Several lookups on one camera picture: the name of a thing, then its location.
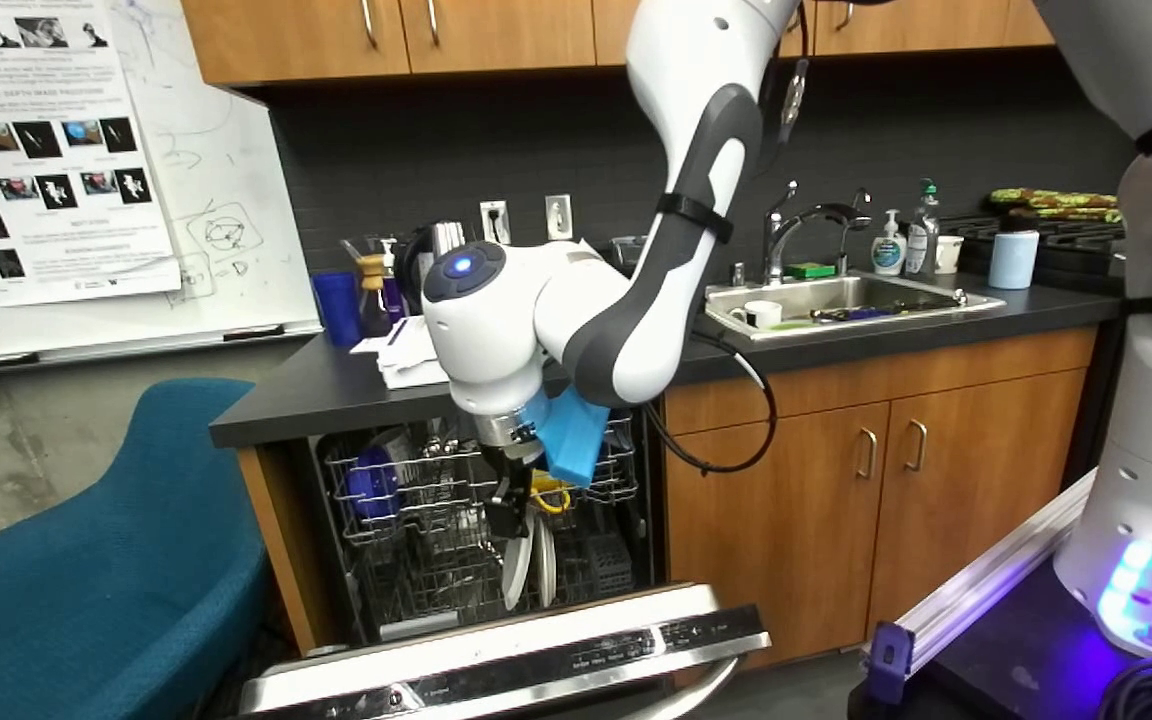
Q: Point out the yellow mug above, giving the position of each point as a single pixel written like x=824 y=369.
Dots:
x=553 y=497

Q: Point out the wooden wall cabinets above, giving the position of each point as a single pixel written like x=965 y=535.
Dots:
x=498 y=35

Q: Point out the stainless steel sink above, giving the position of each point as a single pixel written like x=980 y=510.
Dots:
x=896 y=300

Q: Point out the aluminium rail with purple light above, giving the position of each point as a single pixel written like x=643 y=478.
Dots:
x=990 y=580

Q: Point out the stainless electric kettle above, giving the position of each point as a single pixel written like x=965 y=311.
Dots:
x=447 y=237

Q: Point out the black box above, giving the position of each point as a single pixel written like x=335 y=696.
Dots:
x=1083 y=254

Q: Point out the stainless dishwasher door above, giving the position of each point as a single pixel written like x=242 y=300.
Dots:
x=510 y=660

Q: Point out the wooden base cabinets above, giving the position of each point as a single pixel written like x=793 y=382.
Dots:
x=791 y=535

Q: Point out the white cup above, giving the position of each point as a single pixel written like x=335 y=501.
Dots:
x=762 y=312

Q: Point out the white plate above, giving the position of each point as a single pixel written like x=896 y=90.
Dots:
x=548 y=562
x=517 y=566

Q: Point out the blue plastic cup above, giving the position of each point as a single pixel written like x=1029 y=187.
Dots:
x=370 y=486

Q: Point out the chrome kitchen faucet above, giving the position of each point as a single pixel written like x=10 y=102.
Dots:
x=778 y=247

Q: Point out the white wall outlet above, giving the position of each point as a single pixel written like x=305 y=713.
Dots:
x=558 y=218
x=493 y=221

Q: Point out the green sponge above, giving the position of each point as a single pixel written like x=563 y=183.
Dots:
x=814 y=270

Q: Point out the yellow green bag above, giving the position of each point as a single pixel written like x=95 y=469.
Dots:
x=1059 y=204

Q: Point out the teal chair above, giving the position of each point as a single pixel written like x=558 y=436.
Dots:
x=111 y=586

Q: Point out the clear soap pump bottle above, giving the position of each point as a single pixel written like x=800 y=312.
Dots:
x=886 y=250

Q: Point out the white mug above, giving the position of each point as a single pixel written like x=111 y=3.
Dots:
x=950 y=254

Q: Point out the white poster with photos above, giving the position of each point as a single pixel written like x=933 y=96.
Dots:
x=56 y=144

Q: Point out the green cap dish soap bottle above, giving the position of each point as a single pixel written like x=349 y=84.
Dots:
x=923 y=240

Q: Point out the whiteboard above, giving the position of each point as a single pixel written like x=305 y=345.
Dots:
x=231 y=202

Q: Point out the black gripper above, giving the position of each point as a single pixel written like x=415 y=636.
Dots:
x=517 y=486

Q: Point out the glass pour-over coffee maker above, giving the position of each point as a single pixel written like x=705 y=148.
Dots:
x=372 y=287

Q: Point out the light blue pitcher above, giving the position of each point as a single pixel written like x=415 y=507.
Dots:
x=1014 y=258

